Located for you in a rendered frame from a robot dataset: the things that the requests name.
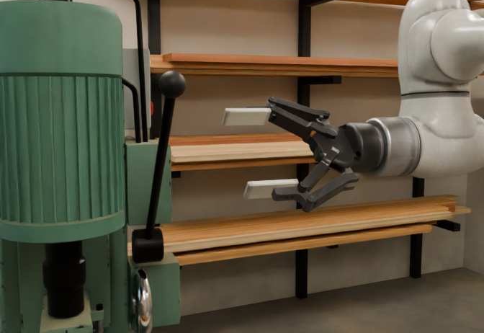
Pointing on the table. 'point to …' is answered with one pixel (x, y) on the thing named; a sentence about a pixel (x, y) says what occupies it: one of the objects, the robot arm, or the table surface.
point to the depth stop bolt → (98, 316)
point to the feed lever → (140, 241)
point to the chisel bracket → (78, 323)
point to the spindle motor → (60, 122)
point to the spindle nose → (64, 278)
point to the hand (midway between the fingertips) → (241, 151)
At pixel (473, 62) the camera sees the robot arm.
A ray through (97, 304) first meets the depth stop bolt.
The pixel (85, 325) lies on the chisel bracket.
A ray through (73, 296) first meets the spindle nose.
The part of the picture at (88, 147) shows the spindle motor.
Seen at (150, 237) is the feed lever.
